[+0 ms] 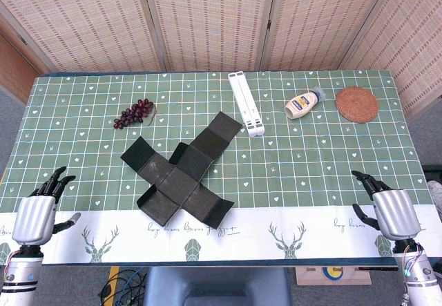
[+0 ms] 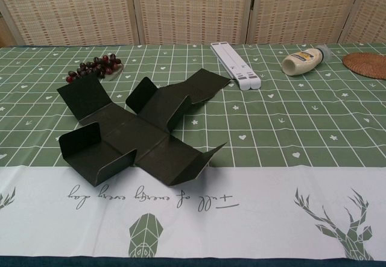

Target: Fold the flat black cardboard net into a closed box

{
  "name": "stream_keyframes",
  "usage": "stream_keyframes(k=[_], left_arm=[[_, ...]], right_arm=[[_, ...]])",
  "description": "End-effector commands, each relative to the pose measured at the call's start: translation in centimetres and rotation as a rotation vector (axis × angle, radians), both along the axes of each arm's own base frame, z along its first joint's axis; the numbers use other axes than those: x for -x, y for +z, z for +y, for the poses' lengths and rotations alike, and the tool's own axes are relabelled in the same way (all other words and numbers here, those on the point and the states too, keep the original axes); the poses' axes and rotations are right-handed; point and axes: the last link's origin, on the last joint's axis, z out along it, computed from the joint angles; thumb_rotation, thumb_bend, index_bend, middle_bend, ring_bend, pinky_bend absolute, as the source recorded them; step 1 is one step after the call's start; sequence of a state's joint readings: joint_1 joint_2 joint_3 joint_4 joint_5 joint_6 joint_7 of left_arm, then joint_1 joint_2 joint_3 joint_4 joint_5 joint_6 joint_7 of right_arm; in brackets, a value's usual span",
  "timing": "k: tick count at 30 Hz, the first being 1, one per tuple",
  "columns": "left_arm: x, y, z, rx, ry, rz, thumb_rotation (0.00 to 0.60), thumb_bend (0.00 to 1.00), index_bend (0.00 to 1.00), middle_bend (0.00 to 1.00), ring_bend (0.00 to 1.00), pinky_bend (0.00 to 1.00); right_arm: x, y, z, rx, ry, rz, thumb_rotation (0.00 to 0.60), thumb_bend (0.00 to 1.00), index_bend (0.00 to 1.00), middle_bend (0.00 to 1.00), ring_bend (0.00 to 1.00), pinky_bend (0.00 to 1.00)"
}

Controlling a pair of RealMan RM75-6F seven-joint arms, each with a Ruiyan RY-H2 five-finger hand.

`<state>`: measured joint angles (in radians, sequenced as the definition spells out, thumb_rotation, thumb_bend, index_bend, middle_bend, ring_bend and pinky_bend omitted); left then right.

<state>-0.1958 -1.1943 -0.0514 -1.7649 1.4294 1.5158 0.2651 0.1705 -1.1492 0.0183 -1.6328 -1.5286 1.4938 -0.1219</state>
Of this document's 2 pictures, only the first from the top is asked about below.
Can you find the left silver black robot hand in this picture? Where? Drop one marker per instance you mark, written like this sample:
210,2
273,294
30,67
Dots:
34,219

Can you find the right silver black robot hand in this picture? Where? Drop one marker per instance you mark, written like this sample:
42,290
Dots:
397,216

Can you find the black foldable cardboard box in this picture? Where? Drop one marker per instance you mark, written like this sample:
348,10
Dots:
179,181

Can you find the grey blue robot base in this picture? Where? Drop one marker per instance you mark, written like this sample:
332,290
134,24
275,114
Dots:
214,285

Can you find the grey pink shoe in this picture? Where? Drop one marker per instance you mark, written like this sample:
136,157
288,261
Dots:
435,199

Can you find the green grid deer tablecloth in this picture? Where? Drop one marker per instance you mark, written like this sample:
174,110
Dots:
86,147

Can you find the round brown woven coaster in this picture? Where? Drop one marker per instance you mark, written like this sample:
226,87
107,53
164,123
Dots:
357,105

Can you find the dark red grape bunch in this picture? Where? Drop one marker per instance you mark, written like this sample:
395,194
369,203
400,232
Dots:
133,114

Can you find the cream mayonnaise squeeze bottle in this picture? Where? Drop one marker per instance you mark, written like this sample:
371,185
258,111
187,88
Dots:
300,105

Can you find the orange brown wooden door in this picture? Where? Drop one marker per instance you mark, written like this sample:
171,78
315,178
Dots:
14,67

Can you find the white folding stand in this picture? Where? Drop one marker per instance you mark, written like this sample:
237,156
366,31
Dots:
247,104

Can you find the woven bamboo folding screen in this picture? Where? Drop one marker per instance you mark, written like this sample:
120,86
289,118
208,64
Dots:
207,19

